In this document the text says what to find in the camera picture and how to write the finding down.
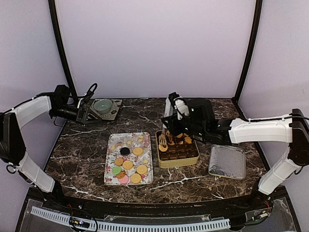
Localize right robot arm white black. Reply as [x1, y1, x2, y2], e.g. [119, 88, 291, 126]
[161, 92, 309, 210]

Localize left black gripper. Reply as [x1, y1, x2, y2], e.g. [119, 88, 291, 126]
[51, 103, 101, 125]

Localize green macaron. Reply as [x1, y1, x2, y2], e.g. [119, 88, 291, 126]
[112, 166, 122, 175]

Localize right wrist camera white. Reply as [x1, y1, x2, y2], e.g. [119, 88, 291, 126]
[168, 92, 189, 120]

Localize floral rectangular tray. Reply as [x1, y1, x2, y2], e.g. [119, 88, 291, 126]
[104, 132, 154, 186]

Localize left black frame post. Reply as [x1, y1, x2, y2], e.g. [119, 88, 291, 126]
[48, 0, 79, 106]

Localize silver tin lid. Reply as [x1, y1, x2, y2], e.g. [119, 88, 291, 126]
[208, 145, 246, 180]

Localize right black frame post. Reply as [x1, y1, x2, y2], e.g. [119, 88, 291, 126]
[232, 0, 263, 104]

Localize gold cookie tin box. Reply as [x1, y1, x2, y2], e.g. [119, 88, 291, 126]
[155, 131, 200, 169]

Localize round waffle cookie bottom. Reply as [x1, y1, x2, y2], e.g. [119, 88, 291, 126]
[130, 173, 142, 184]

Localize pink macaron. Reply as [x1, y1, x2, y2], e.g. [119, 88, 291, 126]
[118, 175, 129, 185]

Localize green ceramic bowl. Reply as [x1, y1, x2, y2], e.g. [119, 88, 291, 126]
[93, 99, 112, 115]

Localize white cable duct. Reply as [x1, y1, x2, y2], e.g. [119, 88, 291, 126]
[30, 206, 231, 232]

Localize chocolate chip cookie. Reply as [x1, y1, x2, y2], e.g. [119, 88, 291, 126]
[116, 171, 126, 179]

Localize brown round cookie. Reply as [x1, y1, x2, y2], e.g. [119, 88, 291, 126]
[114, 158, 124, 166]

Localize black sandwich cookie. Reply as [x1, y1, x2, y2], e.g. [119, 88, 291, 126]
[120, 147, 130, 156]

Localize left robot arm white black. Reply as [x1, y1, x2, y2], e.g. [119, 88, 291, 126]
[0, 83, 100, 211]

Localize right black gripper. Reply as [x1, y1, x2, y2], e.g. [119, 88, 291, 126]
[162, 112, 207, 139]

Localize floral square coaster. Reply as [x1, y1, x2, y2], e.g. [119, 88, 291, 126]
[90, 99, 123, 120]

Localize black frame post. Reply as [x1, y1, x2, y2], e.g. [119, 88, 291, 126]
[232, 0, 263, 104]
[48, 0, 79, 106]

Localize metal serving tongs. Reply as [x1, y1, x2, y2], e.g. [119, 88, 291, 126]
[158, 98, 173, 147]

